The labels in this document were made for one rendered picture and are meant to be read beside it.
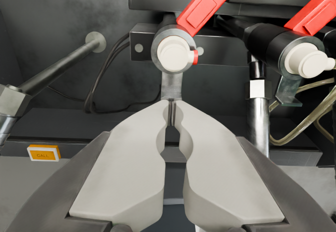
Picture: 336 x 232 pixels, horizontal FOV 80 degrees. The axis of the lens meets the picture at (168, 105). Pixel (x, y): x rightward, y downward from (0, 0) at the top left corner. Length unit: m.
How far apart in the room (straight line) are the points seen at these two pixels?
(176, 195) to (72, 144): 0.45
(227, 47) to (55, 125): 0.37
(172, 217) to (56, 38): 0.61
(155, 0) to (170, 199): 0.63
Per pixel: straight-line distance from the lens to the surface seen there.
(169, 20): 0.16
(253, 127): 0.19
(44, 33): 0.48
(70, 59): 0.32
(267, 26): 0.19
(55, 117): 0.51
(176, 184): 0.79
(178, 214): 0.76
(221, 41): 0.28
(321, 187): 2.44
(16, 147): 0.48
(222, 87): 0.47
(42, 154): 0.44
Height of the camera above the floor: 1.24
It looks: 61 degrees down
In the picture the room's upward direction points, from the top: 179 degrees clockwise
